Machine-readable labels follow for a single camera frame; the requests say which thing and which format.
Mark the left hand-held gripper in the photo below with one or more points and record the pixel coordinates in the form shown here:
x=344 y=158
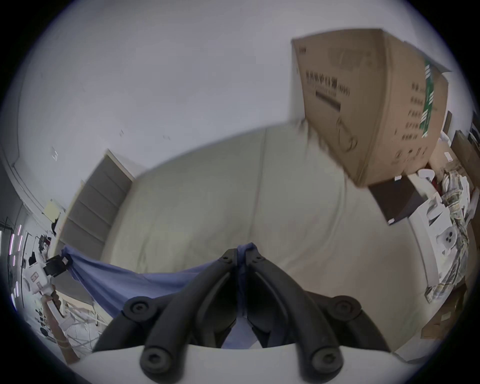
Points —
x=34 y=279

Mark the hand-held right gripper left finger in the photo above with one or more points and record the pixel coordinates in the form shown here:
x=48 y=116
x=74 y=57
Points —
x=176 y=318

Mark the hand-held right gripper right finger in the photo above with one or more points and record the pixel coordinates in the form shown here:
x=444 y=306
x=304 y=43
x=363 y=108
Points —
x=296 y=311

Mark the grey padded headboard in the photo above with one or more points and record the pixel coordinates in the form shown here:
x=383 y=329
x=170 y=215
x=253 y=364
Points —
x=93 y=204

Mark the large brown cardboard carton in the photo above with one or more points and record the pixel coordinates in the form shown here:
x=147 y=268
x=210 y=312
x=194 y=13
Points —
x=371 y=101

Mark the dark brown cabinet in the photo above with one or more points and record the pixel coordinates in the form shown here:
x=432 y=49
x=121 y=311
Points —
x=399 y=198

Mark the crumpled patterned cloth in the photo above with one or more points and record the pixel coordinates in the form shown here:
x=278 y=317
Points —
x=455 y=240

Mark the bed with beige sheet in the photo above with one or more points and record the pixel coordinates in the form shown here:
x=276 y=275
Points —
x=225 y=195

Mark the blue garment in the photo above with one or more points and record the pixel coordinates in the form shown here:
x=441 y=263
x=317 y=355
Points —
x=150 y=280

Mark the person's left hand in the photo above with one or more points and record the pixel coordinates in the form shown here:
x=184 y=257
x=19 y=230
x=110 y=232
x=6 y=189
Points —
x=54 y=300

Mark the person's left forearm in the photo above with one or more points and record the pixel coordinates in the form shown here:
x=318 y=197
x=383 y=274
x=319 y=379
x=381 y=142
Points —
x=60 y=333

